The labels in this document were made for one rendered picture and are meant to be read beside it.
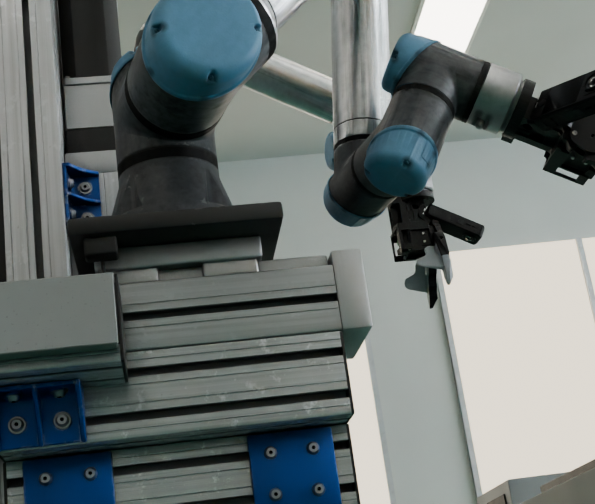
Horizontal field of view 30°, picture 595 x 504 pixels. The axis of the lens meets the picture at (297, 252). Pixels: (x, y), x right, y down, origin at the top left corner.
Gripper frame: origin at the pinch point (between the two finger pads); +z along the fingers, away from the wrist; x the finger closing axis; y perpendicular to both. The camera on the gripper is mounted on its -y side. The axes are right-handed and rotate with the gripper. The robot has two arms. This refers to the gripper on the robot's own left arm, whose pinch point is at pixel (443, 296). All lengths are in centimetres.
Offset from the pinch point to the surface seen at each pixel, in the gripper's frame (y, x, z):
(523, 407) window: -148, -399, -50
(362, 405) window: -59, -401, -61
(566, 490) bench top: 3, 48, 42
